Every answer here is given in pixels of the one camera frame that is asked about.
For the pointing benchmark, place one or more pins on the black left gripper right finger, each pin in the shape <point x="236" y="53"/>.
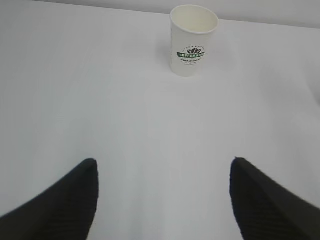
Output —
<point x="264" y="210"/>

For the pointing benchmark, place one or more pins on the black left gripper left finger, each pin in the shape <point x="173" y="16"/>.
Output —
<point x="64" y="211"/>

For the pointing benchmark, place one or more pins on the white paper coffee cup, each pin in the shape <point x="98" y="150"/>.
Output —
<point x="192" y="27"/>

